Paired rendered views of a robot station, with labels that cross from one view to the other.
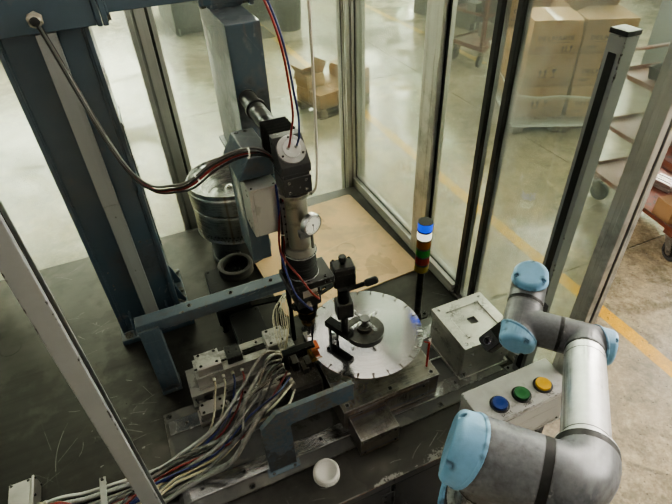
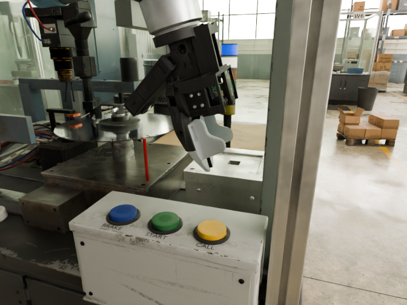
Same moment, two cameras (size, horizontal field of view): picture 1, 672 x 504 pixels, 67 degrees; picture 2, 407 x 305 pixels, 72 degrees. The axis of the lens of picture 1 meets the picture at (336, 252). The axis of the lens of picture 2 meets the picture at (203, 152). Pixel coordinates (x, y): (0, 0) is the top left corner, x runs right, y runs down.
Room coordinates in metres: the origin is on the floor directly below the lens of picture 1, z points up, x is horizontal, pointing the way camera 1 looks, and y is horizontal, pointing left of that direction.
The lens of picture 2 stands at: (0.54, -0.73, 1.13)
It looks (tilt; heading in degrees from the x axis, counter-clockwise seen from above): 19 degrees down; 40
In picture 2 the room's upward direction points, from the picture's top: straight up
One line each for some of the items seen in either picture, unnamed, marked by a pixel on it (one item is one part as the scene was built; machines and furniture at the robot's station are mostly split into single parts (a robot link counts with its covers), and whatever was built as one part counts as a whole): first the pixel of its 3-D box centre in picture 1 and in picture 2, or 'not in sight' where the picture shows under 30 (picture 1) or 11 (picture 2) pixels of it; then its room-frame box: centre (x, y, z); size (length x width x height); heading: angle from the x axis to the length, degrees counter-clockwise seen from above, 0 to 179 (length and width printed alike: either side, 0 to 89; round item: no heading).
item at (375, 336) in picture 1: (364, 327); (120, 119); (0.97, -0.07, 0.96); 0.11 x 0.11 x 0.03
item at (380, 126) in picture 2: not in sight; (366, 129); (4.80, -0.05, 0.18); 0.60 x 0.40 x 0.36; 126
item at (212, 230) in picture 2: (542, 385); (211, 233); (0.80, -0.53, 0.90); 0.04 x 0.04 x 0.02
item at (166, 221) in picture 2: (521, 394); (165, 224); (0.77, -0.47, 0.90); 0.04 x 0.04 x 0.02
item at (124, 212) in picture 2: (499, 404); (123, 216); (0.75, -0.40, 0.90); 0.04 x 0.04 x 0.02
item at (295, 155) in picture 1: (274, 168); not in sight; (1.04, 0.13, 1.45); 0.35 x 0.07 x 0.28; 22
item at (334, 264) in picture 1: (343, 287); (80, 36); (0.92, -0.01, 1.17); 0.06 x 0.05 x 0.20; 103
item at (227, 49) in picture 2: (425, 225); (229, 49); (1.21, -0.27, 1.14); 0.05 x 0.04 x 0.03; 22
